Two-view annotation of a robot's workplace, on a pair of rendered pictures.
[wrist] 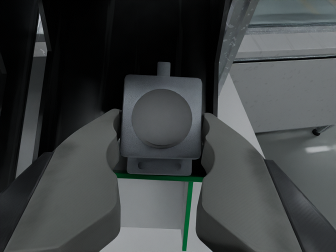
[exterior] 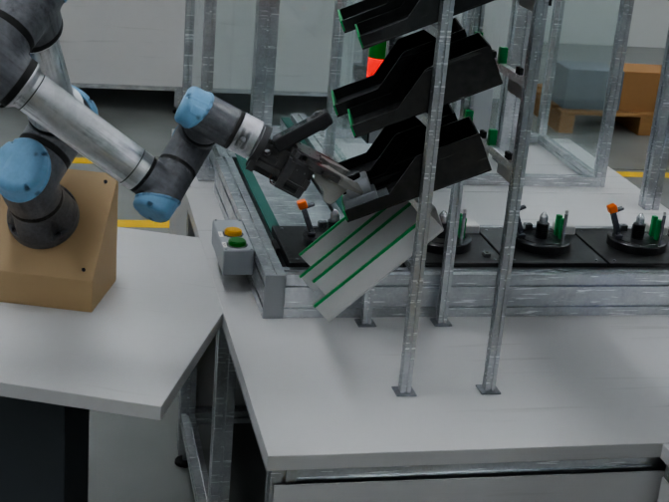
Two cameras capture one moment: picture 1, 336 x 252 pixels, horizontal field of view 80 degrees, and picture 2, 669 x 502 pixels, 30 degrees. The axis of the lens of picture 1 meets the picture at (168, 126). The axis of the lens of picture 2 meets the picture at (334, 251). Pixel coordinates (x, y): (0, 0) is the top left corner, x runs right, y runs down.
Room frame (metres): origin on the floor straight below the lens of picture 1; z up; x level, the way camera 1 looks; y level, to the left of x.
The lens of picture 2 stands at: (0.05, -2.21, 1.92)
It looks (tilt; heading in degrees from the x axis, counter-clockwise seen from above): 20 degrees down; 90
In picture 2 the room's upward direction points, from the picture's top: 5 degrees clockwise
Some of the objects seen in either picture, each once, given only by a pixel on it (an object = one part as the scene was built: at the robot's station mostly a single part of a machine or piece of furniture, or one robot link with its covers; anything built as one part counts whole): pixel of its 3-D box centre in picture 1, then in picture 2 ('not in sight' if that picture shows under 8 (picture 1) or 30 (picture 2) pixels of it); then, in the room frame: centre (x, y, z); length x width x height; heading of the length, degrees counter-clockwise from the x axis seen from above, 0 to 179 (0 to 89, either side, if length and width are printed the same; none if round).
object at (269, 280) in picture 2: not in sight; (247, 225); (-0.18, 0.68, 0.91); 0.89 x 0.06 x 0.11; 104
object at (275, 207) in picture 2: not in sight; (316, 224); (-0.02, 0.75, 0.91); 0.84 x 0.28 x 0.10; 104
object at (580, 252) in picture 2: not in sight; (543, 227); (0.52, 0.57, 1.01); 0.24 x 0.24 x 0.13; 14
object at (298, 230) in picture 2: not in sight; (332, 247); (0.03, 0.45, 0.96); 0.24 x 0.24 x 0.02; 14
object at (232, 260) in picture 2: not in sight; (232, 246); (-0.20, 0.48, 0.93); 0.21 x 0.07 x 0.06; 104
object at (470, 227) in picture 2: not in sight; (442, 226); (0.28, 0.51, 1.01); 0.24 x 0.24 x 0.13; 14
